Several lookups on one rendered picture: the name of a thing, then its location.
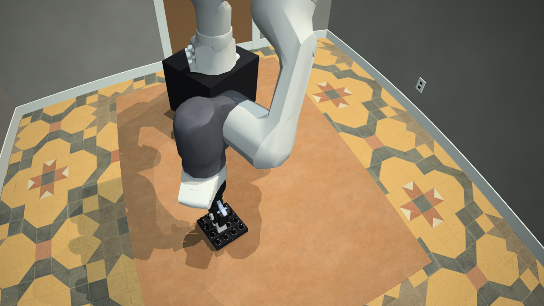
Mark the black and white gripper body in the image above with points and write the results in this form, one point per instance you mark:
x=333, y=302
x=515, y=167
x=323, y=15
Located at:
x=218, y=195

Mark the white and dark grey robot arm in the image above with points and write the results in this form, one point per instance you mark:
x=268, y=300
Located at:
x=205, y=127

